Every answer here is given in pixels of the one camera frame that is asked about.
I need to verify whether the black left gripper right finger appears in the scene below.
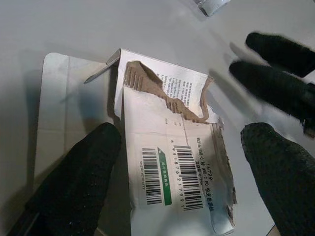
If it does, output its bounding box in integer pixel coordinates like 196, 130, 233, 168
240, 123, 315, 236

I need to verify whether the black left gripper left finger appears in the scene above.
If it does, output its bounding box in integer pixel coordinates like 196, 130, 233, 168
14, 122, 122, 236

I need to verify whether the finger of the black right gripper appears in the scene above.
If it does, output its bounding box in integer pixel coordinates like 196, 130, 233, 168
246, 31, 315, 78
228, 60, 315, 137

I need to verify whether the torn white cardboard package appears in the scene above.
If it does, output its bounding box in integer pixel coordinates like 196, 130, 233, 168
36, 48, 238, 236

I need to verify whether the clear plastic bottle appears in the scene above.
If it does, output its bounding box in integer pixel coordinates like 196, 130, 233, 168
191, 0, 230, 17

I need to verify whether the white table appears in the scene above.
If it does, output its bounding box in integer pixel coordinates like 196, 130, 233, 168
0, 0, 315, 236

